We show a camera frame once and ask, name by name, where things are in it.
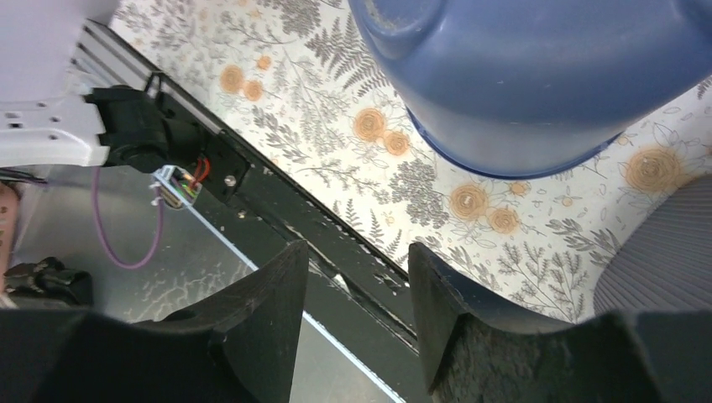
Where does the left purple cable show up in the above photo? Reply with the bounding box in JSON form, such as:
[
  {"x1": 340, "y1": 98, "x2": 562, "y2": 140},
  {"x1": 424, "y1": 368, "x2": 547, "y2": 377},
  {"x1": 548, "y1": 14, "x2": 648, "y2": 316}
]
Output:
[{"x1": 92, "y1": 166, "x2": 165, "y2": 271}]

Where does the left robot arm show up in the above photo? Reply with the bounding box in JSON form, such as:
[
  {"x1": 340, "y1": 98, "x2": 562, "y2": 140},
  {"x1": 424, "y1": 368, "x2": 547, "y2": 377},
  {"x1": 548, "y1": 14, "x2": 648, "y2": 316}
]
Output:
[{"x1": 1, "y1": 86, "x2": 208, "y2": 173}]

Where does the blue bucket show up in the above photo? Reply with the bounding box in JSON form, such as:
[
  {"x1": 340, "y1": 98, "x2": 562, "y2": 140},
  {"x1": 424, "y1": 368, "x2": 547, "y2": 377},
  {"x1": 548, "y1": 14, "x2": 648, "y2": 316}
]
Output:
[{"x1": 350, "y1": 0, "x2": 711, "y2": 179}]

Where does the floral table mat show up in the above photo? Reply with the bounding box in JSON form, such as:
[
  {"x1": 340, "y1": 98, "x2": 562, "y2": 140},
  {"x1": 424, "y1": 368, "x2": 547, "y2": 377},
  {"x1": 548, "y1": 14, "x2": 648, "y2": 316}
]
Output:
[{"x1": 112, "y1": 1, "x2": 711, "y2": 322}]

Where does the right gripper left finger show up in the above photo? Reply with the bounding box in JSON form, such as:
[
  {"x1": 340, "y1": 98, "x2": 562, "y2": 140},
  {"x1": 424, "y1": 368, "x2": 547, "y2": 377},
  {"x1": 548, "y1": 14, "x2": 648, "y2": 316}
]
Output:
[{"x1": 1, "y1": 241, "x2": 309, "y2": 402}]

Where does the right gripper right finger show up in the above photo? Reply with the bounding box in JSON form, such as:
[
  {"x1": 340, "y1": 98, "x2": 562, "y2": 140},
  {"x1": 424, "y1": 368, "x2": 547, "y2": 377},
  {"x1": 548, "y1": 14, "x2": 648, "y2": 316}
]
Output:
[{"x1": 408, "y1": 243, "x2": 711, "y2": 402}]

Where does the grey waste bin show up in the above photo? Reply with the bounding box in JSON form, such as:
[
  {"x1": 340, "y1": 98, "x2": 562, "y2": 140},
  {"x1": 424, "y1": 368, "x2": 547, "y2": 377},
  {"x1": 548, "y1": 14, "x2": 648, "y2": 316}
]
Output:
[{"x1": 593, "y1": 175, "x2": 711, "y2": 315}]

